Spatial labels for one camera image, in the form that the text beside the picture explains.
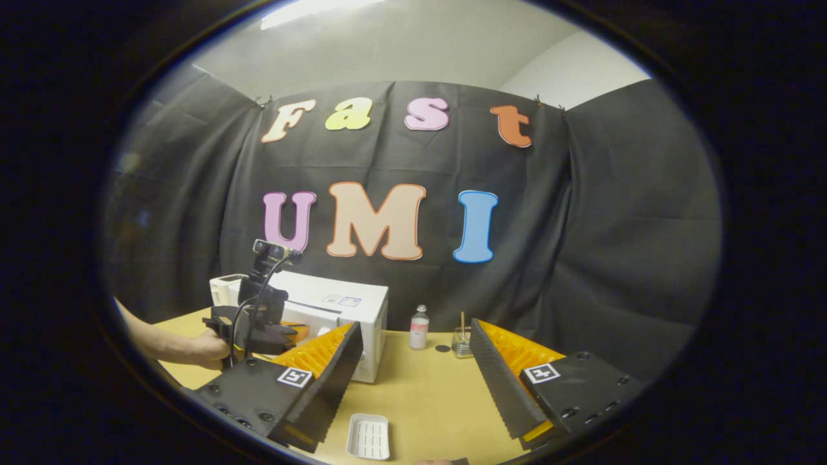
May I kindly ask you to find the white microwave oven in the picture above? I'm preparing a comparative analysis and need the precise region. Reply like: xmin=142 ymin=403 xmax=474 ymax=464
xmin=226 ymin=270 xmax=390 ymax=384

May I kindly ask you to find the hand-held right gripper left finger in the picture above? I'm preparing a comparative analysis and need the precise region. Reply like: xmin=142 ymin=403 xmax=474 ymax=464
xmin=193 ymin=322 xmax=364 ymax=454

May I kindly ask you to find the white plastic tray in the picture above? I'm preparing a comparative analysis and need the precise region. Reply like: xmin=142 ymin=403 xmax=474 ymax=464
xmin=346 ymin=413 xmax=392 ymax=461

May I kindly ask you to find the small pink label plastic bottle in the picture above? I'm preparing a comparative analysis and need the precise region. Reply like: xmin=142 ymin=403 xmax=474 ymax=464
xmin=410 ymin=305 xmax=430 ymax=351

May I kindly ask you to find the small white toaster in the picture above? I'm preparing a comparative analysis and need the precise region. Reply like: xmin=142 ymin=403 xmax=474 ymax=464
xmin=209 ymin=274 xmax=249 ymax=307

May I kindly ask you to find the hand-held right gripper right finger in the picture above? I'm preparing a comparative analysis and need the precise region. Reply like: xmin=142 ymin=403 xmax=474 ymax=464
xmin=469 ymin=318 xmax=645 ymax=451

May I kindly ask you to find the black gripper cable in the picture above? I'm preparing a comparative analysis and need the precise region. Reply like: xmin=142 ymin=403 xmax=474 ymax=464
xmin=227 ymin=255 xmax=288 ymax=370

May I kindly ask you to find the black backdrop cloth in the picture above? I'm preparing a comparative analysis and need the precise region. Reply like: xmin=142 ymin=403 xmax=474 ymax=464
xmin=103 ymin=65 xmax=723 ymax=382

